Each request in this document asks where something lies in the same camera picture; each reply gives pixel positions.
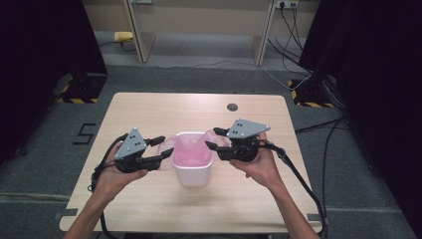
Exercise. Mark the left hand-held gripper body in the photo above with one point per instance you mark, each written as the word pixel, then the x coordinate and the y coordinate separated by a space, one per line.
pixel 132 151

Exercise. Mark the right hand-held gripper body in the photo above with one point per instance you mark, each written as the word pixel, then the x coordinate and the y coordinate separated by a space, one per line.
pixel 244 142

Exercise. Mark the pink plastic bag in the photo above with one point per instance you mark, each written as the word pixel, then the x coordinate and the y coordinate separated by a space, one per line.
pixel 192 151

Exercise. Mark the white plastic bin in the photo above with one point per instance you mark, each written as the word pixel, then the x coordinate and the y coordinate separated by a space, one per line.
pixel 194 174

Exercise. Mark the person's right hand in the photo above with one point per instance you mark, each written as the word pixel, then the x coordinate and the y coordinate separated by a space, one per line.
pixel 262 169

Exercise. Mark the person's left hand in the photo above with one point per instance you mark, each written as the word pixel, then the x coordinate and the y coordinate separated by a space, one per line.
pixel 111 179

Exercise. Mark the dark round table grommet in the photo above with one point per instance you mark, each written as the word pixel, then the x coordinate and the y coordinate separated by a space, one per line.
pixel 232 107

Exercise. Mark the black stand base striped tape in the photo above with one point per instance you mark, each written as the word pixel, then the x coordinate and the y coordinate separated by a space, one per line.
pixel 83 89
pixel 310 94

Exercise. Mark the grey tape piece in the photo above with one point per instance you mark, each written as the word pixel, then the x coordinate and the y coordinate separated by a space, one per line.
pixel 66 213
pixel 316 218

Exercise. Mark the yellow object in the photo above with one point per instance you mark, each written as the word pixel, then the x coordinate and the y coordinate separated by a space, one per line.
pixel 123 36

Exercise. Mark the black curtain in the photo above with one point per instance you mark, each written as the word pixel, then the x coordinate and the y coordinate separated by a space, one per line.
pixel 381 83
pixel 40 66

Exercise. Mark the white wall socket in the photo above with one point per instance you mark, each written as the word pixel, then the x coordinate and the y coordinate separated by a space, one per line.
pixel 286 3

